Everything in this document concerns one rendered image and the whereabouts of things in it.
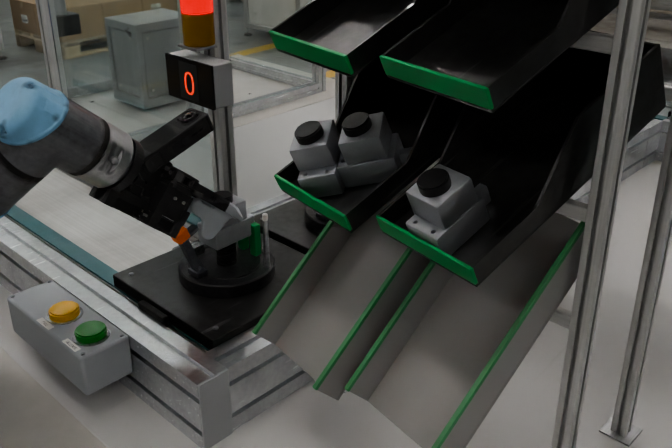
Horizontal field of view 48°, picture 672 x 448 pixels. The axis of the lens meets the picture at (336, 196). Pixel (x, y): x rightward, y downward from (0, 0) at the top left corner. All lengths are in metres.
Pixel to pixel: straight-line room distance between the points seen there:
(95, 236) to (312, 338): 0.61
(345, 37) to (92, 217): 0.83
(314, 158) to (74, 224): 0.75
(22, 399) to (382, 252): 0.54
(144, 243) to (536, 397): 0.70
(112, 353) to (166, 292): 0.12
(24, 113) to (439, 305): 0.48
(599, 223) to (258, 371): 0.48
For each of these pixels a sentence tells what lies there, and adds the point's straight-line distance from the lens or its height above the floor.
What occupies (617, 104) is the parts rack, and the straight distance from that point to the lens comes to 0.70.
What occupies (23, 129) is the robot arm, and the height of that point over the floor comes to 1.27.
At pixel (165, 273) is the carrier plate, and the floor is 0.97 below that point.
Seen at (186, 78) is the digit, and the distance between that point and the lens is 1.24.
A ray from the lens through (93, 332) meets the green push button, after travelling 1.04.
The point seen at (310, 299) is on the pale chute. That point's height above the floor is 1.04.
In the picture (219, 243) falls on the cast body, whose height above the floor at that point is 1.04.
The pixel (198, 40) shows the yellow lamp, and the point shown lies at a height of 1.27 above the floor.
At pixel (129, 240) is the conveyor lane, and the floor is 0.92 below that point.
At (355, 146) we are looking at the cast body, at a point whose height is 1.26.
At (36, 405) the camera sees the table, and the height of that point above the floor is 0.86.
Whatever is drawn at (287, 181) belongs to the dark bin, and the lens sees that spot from 0.82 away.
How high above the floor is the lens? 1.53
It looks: 24 degrees down
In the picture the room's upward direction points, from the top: straight up
